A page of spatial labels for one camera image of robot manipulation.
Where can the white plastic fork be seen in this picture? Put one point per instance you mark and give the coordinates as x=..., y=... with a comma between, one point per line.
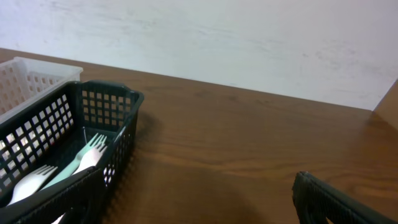
x=31, y=183

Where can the mint green plastic fork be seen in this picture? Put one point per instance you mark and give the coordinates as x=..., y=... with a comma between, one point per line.
x=72, y=167

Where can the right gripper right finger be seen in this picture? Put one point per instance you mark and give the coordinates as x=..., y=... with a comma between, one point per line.
x=316, y=202

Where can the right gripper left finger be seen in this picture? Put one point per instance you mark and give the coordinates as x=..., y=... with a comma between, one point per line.
x=78, y=198

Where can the translucent white plastic basket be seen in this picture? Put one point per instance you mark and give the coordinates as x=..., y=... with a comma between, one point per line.
x=25, y=80

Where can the dark green plastic basket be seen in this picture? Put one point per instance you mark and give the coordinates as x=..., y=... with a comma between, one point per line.
x=55, y=128

